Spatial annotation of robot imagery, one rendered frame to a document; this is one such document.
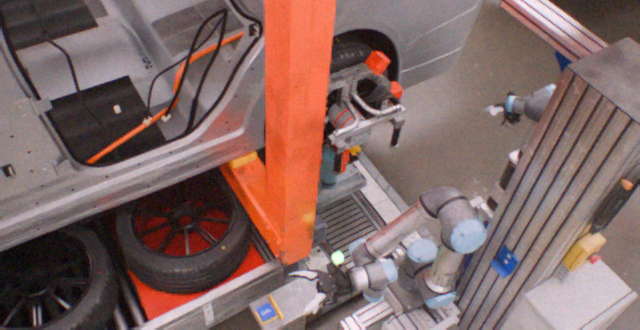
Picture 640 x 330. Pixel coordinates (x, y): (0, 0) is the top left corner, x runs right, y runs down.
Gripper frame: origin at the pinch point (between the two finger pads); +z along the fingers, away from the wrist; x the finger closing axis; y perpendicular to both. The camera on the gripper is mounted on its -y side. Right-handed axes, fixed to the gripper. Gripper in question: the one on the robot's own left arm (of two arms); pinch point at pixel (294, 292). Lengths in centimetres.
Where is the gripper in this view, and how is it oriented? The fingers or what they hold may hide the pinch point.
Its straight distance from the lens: 202.9
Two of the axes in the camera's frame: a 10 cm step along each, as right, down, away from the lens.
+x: -3.1, -6.4, 7.0
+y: -0.2, 7.4, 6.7
